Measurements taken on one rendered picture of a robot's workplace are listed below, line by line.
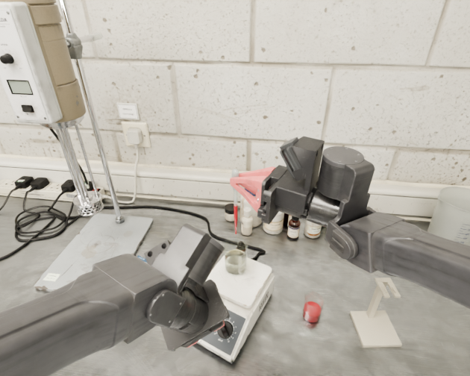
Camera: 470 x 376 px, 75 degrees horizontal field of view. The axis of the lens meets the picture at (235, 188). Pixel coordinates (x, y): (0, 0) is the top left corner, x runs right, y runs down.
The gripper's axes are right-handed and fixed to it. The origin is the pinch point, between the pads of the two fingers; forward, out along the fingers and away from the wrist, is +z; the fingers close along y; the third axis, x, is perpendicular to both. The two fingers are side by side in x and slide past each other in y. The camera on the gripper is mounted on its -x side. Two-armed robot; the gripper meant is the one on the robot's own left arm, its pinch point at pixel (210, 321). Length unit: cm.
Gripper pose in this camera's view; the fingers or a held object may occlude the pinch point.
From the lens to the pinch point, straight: 59.3
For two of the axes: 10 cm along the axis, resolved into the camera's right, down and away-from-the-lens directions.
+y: -8.6, 5.0, -0.5
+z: 2.5, 5.0, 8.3
